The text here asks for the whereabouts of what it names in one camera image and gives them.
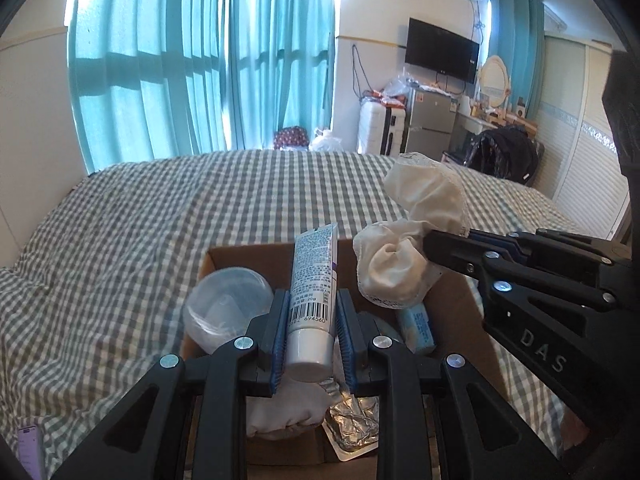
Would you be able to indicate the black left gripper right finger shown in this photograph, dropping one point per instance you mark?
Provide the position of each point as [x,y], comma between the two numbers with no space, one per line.
[435,415]

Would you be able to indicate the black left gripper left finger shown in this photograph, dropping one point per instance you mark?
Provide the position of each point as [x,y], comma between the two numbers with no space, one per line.
[188,416]

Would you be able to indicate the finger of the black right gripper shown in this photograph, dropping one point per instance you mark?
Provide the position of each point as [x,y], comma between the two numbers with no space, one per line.
[587,283]
[528,247]

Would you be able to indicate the cream lace cloth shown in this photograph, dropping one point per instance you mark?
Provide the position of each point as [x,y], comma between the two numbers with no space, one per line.
[392,269]

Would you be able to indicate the blue Vinda tissue pack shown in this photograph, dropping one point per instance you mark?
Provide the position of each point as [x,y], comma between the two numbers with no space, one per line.
[415,328]

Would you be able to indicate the clear plastic cotton swab jar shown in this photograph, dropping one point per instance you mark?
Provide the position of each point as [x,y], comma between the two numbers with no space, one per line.
[222,304]

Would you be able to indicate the white cream tube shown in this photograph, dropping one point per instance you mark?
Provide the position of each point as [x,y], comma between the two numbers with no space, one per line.
[310,332]

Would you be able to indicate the silver foil blister pack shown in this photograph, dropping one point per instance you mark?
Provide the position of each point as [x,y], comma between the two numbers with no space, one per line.
[351,423]

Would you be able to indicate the white wardrobe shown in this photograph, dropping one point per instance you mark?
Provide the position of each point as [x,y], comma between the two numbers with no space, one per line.
[579,171]

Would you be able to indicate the black clothes pile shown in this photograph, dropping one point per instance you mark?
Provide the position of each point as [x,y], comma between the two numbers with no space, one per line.
[507,153]

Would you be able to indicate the purple smartphone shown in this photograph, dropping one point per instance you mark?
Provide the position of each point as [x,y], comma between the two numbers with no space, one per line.
[30,451]

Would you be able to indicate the silver small fridge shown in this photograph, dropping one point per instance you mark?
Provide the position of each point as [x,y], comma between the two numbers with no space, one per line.
[429,123]

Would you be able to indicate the white suitcase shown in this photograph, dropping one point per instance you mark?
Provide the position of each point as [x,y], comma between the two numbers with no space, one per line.
[380,129]

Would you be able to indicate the checkered bed cover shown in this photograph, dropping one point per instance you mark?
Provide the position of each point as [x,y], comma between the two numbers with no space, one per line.
[95,297]

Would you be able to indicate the white oval mirror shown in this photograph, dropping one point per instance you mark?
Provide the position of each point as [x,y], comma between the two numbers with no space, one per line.
[495,82]

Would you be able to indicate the dark red bag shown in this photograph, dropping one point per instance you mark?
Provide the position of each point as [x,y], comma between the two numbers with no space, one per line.
[291,139]

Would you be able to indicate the teal side curtain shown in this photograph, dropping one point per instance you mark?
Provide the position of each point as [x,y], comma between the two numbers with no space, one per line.
[517,37]

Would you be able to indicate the teal window curtain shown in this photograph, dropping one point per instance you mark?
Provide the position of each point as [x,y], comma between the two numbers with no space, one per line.
[153,79]

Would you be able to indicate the black wall television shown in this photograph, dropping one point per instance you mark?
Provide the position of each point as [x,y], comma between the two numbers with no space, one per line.
[435,48]

